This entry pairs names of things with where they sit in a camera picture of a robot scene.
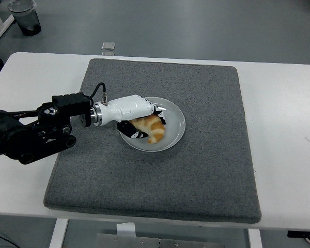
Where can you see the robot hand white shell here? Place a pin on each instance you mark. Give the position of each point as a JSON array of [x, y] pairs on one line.
[[126, 108]]

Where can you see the croissant bread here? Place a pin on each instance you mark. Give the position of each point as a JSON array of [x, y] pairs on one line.
[[155, 129]]

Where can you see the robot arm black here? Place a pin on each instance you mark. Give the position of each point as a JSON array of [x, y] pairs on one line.
[[28, 134]]

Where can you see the white round plate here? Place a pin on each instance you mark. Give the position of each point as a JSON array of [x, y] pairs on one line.
[[173, 129]]

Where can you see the square clear floor socket cover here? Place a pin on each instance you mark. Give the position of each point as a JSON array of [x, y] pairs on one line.
[[108, 53], [108, 45]]

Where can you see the grey felt mat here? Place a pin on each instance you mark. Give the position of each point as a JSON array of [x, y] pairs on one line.
[[170, 180]]

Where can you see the black trash bin with bag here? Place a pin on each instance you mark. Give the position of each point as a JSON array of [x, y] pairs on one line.
[[28, 20]]

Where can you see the white table leg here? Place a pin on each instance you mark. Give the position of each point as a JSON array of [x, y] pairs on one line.
[[255, 239], [58, 232]]

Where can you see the black bar under table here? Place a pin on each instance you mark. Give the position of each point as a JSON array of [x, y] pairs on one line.
[[303, 234]]

